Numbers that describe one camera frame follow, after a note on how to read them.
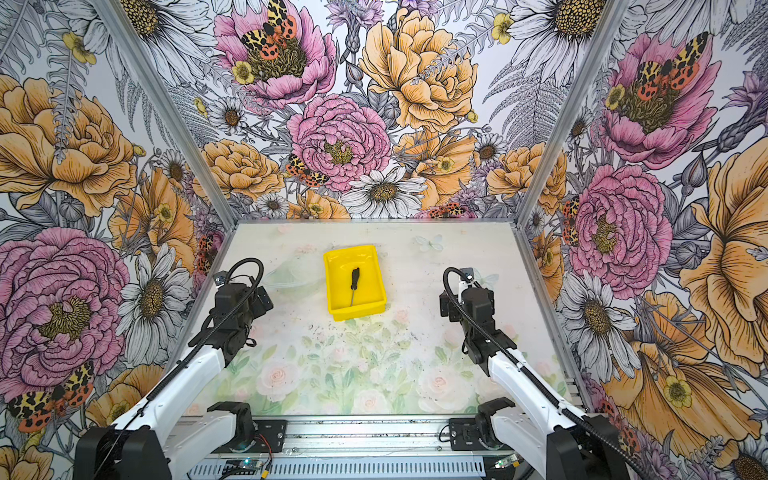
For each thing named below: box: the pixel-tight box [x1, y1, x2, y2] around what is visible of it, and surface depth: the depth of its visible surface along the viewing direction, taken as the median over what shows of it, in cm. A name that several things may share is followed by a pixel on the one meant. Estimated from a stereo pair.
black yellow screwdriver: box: [350, 267, 360, 307], surface depth 104 cm
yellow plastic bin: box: [324, 245, 388, 322], surface depth 103 cm
